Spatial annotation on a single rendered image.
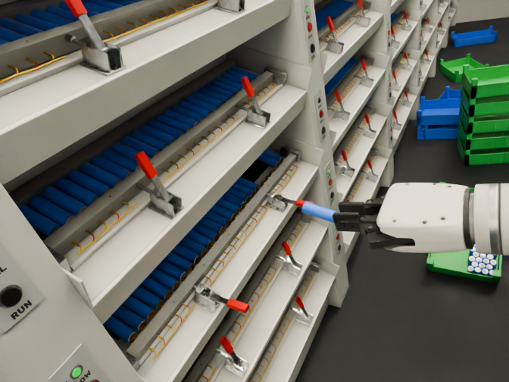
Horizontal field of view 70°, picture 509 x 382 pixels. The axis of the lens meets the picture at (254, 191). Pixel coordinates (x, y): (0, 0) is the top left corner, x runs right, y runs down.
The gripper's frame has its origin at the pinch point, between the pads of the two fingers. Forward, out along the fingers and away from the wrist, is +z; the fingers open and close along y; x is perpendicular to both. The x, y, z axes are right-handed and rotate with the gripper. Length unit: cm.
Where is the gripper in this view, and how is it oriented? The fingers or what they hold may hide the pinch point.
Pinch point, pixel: (351, 216)
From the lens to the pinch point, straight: 55.8
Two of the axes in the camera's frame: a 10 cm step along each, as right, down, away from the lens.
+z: -8.0, 0.3, 5.9
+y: -4.8, 5.7, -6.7
